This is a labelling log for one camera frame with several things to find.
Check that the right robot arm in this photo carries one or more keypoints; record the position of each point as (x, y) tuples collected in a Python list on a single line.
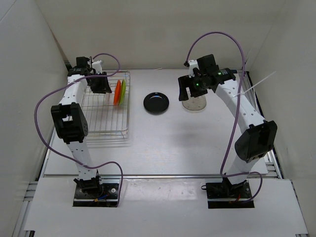
[(225, 86)]

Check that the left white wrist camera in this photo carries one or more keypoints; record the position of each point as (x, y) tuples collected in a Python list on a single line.
[(96, 67)]

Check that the clear speckled plate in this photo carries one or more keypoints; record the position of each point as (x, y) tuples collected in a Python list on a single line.
[(195, 103)]

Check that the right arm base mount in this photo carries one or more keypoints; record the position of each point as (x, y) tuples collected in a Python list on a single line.
[(224, 195)]

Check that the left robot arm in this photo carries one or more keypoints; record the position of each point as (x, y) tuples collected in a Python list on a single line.
[(71, 125)]

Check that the white cable tie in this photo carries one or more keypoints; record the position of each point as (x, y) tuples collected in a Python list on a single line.
[(252, 87)]

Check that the orange plate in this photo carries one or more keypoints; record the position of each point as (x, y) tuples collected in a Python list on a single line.
[(117, 93)]

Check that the wire dish rack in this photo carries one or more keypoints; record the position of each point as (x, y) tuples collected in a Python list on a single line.
[(108, 124)]

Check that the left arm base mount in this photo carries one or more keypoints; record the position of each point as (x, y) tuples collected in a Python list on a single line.
[(93, 193)]

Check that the green plate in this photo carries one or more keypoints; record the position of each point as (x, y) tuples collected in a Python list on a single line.
[(122, 92)]

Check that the black plate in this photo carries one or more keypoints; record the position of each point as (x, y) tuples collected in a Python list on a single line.
[(156, 103)]

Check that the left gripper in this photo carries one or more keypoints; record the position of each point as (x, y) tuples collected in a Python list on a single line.
[(103, 87)]

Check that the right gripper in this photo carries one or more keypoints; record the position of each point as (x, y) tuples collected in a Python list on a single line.
[(185, 82)]

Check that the aluminium rail front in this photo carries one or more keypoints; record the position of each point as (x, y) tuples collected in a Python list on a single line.
[(200, 176)]

